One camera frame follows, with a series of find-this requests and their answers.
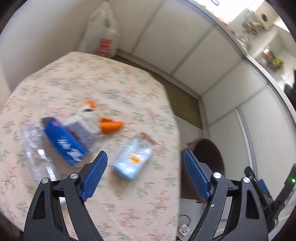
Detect silver foil snack wrapper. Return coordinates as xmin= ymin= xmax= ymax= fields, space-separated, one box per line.
xmin=63 ymin=106 xmax=104 ymax=153

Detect blue cardboard box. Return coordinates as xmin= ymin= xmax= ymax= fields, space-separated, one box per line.
xmin=41 ymin=117 xmax=89 ymax=167

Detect olive floor mat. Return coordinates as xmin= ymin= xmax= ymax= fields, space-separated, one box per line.
xmin=114 ymin=55 xmax=203 ymax=130

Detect white kitchen cabinets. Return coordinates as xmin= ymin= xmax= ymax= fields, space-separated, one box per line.
xmin=108 ymin=0 xmax=296 ymax=197

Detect orange carrot piece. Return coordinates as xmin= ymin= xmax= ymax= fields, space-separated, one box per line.
xmin=99 ymin=117 xmax=123 ymax=133

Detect clear plastic bottle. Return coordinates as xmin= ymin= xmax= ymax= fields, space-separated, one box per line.
xmin=20 ymin=123 xmax=59 ymax=183

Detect white wall water heater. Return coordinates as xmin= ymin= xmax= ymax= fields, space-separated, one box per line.
xmin=255 ymin=1 xmax=279 ymax=30

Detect white power strip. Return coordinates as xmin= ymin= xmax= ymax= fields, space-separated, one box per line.
xmin=178 ymin=223 xmax=191 ymax=237

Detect light blue milk carton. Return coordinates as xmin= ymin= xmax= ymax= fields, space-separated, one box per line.
xmin=112 ymin=132 xmax=156 ymax=181

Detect floral tablecloth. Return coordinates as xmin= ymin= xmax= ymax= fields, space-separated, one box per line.
xmin=1 ymin=52 xmax=180 ymax=240

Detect snack bags on counter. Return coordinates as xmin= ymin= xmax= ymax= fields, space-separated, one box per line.
xmin=263 ymin=48 xmax=283 ymax=71

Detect black cable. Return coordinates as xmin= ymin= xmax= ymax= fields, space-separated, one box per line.
xmin=178 ymin=214 xmax=191 ymax=227

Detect brown trash bin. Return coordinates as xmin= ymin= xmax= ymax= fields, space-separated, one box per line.
xmin=181 ymin=138 xmax=225 ymax=203

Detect white plastic shopping bag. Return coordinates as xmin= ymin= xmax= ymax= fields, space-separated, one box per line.
xmin=77 ymin=1 xmax=119 ymax=58

